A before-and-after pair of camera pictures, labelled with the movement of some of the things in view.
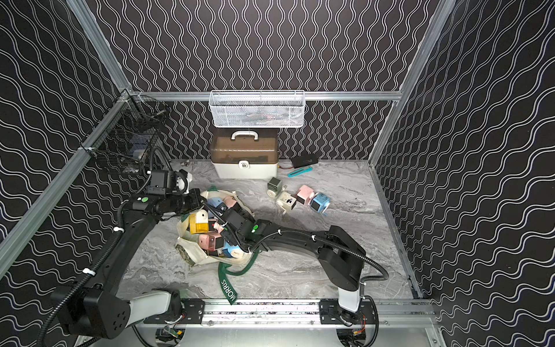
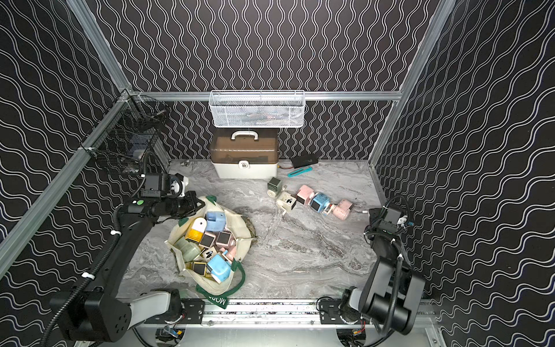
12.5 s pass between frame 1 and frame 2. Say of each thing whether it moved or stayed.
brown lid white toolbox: stayed
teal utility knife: stayed
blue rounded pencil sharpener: moved
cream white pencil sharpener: stayed
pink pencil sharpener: stayed
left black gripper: stayed
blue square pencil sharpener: stayed
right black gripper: moved
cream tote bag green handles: moved
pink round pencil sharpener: moved
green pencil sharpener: stayed
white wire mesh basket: stayed
